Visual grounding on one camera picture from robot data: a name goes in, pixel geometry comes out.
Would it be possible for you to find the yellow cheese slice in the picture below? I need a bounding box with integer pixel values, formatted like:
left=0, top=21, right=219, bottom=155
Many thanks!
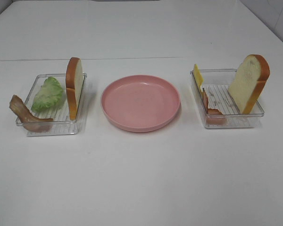
left=193, top=64, right=204, bottom=91

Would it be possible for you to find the bread slice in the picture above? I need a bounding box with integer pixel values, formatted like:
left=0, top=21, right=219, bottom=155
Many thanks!
left=228, top=54, right=270, bottom=114
left=66, top=57, right=84, bottom=120

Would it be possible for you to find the pink round plate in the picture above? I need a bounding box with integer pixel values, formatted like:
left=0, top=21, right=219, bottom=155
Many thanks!
left=101, top=75, right=181, bottom=132

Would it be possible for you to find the bacon strip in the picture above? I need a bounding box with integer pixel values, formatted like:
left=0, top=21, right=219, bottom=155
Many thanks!
left=202, top=88, right=226, bottom=125
left=9, top=95, right=53, bottom=132

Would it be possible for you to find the clear plastic tray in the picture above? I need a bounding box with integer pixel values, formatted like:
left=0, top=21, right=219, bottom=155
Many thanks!
left=190, top=69, right=264, bottom=129
left=16, top=73, right=89, bottom=137

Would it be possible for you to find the clear left plastic tray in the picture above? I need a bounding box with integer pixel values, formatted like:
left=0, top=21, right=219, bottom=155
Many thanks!
left=16, top=73, right=89, bottom=137

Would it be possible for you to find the green lettuce leaf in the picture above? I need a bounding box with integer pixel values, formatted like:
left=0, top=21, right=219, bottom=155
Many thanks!
left=31, top=77, right=63, bottom=113

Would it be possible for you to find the clear right plastic tray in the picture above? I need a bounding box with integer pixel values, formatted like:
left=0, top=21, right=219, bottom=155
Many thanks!
left=190, top=69, right=264, bottom=129

